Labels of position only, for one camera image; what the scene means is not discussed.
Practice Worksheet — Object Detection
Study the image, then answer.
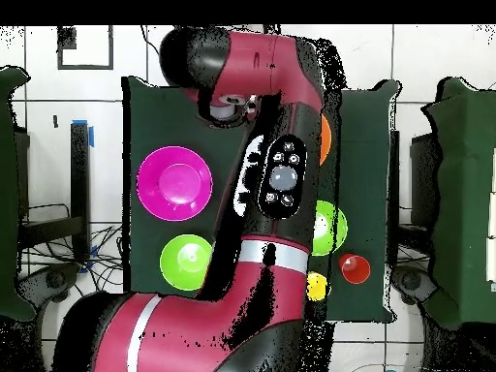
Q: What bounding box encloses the large pink plastic bowl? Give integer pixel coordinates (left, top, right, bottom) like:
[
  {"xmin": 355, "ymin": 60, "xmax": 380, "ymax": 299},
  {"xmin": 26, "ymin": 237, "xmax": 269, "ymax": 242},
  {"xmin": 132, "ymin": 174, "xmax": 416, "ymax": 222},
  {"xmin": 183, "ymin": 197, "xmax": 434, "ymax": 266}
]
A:
[{"xmin": 136, "ymin": 145, "xmax": 214, "ymax": 223}]

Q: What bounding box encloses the large orange plastic bowl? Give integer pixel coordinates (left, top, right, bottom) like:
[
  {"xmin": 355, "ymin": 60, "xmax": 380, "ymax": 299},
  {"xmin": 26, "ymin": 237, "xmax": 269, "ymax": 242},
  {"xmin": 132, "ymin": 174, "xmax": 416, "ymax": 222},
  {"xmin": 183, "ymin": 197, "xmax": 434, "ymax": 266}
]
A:
[{"xmin": 320, "ymin": 113, "xmax": 333, "ymax": 167}]

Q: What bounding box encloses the green plastic bowl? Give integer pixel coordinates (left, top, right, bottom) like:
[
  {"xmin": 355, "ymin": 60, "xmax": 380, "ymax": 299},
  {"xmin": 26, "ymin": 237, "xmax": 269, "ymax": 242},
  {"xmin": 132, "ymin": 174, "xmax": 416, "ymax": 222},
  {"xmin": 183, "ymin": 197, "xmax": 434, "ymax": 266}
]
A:
[
  {"xmin": 312, "ymin": 200, "xmax": 349, "ymax": 258},
  {"xmin": 159, "ymin": 233, "xmax": 215, "ymax": 292}
]

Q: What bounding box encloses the yellow plastic cup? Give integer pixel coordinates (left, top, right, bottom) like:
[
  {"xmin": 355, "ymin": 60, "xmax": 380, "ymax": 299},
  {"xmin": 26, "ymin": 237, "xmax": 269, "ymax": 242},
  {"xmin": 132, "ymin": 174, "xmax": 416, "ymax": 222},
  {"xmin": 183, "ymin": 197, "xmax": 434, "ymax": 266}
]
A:
[{"xmin": 305, "ymin": 270, "xmax": 331, "ymax": 302}]

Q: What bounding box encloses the dark green table cloth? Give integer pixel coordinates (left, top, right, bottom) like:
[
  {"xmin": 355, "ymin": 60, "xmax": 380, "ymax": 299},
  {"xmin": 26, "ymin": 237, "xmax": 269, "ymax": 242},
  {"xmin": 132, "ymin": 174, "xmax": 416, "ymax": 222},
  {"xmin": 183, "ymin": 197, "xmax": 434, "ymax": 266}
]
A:
[{"xmin": 120, "ymin": 75, "xmax": 400, "ymax": 323}]

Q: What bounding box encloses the orange-red plastic cup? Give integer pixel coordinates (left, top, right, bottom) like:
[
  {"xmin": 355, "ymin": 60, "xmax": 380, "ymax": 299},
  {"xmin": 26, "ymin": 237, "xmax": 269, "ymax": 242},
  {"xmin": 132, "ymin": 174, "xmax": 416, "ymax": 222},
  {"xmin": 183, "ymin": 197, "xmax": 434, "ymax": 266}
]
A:
[{"xmin": 338, "ymin": 253, "xmax": 372, "ymax": 285}]

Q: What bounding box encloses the blue tape strip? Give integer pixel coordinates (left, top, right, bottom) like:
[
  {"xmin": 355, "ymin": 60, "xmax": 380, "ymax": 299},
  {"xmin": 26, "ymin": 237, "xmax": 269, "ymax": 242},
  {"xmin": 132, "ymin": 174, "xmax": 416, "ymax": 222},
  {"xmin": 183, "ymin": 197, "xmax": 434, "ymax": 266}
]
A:
[{"xmin": 71, "ymin": 118, "xmax": 95, "ymax": 148}]

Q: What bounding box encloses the black metal stand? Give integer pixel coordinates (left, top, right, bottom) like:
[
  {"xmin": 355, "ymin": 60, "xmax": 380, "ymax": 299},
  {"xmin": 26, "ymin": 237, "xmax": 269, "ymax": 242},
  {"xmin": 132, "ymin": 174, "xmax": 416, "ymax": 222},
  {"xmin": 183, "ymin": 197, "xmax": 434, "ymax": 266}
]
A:
[
  {"xmin": 388, "ymin": 131, "xmax": 439, "ymax": 253},
  {"xmin": 16, "ymin": 121, "xmax": 92, "ymax": 264}
]

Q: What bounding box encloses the neighbouring green table cloth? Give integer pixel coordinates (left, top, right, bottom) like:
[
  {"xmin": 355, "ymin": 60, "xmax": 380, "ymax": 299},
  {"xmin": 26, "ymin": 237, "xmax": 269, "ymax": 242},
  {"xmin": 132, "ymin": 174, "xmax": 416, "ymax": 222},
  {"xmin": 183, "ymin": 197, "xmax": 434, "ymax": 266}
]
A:
[
  {"xmin": 0, "ymin": 65, "xmax": 38, "ymax": 323},
  {"xmin": 421, "ymin": 76, "xmax": 496, "ymax": 330}
]

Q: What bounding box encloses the tangle of black cables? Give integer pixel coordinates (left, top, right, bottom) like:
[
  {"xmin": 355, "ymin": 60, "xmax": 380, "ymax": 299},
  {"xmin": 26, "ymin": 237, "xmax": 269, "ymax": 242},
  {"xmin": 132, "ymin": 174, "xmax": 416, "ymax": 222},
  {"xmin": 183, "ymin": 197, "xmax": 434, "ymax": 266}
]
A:
[{"xmin": 18, "ymin": 224, "xmax": 125, "ymax": 297}]

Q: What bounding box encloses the black square floor frame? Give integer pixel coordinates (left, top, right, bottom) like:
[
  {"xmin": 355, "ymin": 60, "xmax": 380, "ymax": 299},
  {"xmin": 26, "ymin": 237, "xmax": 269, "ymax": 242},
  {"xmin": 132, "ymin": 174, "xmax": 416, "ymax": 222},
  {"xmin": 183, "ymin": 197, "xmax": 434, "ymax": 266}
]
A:
[{"xmin": 56, "ymin": 24, "xmax": 114, "ymax": 71}]

